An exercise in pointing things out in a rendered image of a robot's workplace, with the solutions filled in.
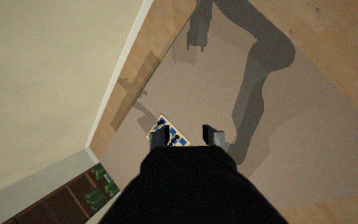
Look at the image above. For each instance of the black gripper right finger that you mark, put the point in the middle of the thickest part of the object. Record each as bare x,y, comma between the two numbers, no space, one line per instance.
212,137

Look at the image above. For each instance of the blue and cream chessboard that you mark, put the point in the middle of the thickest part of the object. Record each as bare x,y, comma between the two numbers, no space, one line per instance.
182,141

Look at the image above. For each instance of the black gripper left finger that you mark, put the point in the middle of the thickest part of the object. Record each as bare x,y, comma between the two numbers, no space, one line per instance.
159,138

